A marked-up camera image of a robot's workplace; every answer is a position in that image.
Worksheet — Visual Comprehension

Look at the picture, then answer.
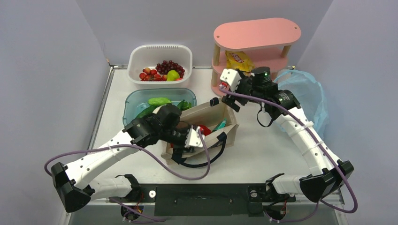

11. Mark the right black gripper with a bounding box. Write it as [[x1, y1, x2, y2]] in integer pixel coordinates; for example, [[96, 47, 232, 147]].
[[223, 74, 264, 111]]

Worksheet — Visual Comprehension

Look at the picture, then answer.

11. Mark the yellow snack packet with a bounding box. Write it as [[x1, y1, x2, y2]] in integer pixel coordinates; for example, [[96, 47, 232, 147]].
[[225, 51, 255, 72]]

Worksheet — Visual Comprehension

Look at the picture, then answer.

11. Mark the red snack packet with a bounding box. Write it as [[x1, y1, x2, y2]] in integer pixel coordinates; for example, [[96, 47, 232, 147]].
[[199, 125, 212, 136]]

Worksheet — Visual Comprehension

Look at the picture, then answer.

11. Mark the blue plastic grocery bag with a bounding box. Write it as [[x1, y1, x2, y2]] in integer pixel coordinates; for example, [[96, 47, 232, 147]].
[[274, 70, 329, 139]]

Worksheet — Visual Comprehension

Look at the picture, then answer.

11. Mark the teal packet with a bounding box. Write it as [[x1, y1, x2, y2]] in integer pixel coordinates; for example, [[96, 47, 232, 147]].
[[212, 118, 227, 132]]

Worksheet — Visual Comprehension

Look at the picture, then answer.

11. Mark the beige canvas tote bag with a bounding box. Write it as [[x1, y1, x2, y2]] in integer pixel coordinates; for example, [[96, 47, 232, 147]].
[[161, 97, 239, 168]]

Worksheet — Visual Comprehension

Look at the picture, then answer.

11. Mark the dark green cucumber from bag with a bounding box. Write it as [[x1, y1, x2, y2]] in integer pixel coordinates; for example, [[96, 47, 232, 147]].
[[135, 105, 157, 119]]

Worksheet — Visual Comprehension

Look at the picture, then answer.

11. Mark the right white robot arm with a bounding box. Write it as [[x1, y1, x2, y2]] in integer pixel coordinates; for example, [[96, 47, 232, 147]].
[[219, 67, 354, 203]]

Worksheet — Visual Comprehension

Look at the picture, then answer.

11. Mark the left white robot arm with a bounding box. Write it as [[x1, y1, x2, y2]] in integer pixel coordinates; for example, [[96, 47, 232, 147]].
[[51, 104, 203, 212]]

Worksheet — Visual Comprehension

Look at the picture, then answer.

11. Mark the green bumpy cucumber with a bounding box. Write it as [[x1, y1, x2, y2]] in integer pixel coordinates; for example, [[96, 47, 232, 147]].
[[148, 97, 172, 106]]

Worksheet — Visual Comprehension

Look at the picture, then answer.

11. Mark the green leafy vegetable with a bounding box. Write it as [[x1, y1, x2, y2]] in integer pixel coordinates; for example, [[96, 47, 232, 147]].
[[183, 102, 192, 111]]

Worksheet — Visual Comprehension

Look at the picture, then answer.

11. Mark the blue transparent tray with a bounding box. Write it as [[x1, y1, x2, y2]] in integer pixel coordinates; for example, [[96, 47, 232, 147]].
[[122, 88, 197, 126]]

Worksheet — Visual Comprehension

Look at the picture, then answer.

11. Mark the pink three-tier shelf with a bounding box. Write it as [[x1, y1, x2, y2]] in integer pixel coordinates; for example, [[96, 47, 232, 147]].
[[211, 17, 301, 96]]

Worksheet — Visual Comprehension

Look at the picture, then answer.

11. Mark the red cherries pile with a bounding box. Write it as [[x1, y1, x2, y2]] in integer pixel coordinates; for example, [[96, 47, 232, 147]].
[[139, 67, 167, 82]]

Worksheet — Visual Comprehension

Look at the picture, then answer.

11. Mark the red grape bunch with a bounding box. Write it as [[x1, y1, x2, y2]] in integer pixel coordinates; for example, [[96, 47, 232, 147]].
[[155, 60, 185, 78]]

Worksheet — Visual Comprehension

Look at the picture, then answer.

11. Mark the white plastic basket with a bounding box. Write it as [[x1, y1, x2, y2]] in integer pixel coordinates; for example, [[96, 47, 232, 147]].
[[127, 45, 193, 86]]

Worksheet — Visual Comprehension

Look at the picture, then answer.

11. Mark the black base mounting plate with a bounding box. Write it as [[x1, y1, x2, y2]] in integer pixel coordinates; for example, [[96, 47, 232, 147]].
[[108, 183, 299, 218]]

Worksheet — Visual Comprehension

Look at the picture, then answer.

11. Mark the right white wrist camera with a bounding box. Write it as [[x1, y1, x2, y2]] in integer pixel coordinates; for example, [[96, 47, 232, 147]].
[[220, 69, 242, 92]]

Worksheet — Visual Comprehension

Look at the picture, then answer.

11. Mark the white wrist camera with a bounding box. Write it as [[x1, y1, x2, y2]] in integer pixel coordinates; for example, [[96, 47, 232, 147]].
[[184, 126, 205, 148], [220, 69, 242, 92]]

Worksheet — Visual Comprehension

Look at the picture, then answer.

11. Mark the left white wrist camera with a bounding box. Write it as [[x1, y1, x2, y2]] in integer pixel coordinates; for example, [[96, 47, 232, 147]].
[[184, 126, 205, 148]]

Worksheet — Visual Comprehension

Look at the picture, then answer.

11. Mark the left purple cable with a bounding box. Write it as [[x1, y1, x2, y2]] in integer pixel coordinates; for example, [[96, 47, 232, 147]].
[[44, 130, 211, 224]]

